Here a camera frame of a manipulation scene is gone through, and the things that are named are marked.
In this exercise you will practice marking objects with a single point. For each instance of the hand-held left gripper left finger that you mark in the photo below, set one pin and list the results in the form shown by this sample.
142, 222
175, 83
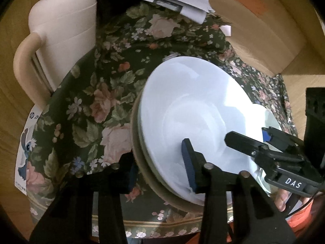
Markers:
132, 178

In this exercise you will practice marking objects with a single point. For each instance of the person's right hand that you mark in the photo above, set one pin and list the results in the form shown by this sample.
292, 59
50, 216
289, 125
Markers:
283, 199

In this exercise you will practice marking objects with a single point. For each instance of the mint green plate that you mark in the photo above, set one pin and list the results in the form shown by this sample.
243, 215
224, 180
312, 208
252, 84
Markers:
190, 101

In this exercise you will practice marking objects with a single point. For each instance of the small white box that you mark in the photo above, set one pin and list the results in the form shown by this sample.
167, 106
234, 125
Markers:
226, 29

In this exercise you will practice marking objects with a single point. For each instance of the dark floral tablecloth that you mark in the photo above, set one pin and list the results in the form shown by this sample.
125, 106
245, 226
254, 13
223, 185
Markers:
106, 101

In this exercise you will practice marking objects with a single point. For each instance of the stack of white papers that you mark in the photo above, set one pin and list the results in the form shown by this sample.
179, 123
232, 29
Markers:
165, 0

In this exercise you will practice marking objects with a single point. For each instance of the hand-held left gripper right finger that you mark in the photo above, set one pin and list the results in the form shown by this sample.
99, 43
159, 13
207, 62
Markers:
189, 162

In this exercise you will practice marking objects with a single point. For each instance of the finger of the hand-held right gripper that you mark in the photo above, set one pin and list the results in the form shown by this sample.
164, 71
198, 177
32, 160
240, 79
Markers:
279, 136
241, 141

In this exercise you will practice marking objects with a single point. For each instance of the orange jacket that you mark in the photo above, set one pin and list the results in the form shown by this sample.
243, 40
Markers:
304, 218

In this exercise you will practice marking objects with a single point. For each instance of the cartoon print card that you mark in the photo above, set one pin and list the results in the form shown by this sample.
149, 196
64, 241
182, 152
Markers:
25, 142

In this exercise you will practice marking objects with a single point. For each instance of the white plate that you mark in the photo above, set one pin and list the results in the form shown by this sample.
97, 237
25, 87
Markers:
268, 120

